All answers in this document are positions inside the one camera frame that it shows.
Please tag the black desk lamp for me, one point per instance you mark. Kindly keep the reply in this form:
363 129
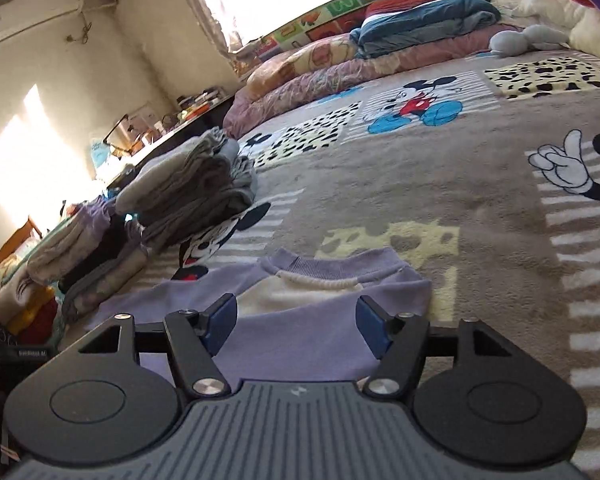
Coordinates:
115 132

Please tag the blue folded blanket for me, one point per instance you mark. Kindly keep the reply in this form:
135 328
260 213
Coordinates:
420 25

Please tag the yellow floral pillow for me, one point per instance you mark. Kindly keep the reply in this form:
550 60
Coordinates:
305 62

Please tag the lace curtain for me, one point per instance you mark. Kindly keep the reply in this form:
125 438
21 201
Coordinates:
205 5

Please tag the stack of grey folded clothes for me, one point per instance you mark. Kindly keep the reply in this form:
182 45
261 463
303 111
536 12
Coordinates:
195 185

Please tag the light blue card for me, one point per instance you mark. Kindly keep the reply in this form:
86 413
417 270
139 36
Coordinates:
100 154

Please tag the light blue plush toy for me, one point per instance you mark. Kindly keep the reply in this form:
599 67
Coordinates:
520 40

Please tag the purple and cream sweatshirt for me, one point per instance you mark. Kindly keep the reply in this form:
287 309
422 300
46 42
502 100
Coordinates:
290 330

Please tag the cartoon mouse printed blanket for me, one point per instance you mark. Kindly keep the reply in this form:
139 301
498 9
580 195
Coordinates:
430 180

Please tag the red folded blanket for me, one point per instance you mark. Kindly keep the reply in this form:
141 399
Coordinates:
410 2

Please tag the wall socket with plug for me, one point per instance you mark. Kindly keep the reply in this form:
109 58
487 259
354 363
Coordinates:
77 37

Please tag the pile of books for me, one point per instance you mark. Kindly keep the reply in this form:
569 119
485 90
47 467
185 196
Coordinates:
200 105

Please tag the dark desk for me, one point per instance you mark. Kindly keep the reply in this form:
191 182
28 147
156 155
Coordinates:
180 135

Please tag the colourful alphabet foam mat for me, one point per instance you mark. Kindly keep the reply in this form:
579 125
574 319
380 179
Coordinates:
340 7

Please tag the stack of white purple clothes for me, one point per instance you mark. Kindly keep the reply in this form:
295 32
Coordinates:
80 260

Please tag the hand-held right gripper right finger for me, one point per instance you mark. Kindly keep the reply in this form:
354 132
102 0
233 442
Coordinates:
372 327

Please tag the stack of cream yellow red clothes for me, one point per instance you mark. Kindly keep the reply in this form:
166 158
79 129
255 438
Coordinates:
25 310

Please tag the white quilt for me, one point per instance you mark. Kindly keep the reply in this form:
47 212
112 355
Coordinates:
540 5

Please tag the white air conditioner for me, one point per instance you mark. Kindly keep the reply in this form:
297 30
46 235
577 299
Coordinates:
35 15

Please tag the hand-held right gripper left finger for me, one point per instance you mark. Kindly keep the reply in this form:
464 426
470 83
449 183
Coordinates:
219 325

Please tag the lilac floral quilt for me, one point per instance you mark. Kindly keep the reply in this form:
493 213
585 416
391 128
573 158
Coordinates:
300 90

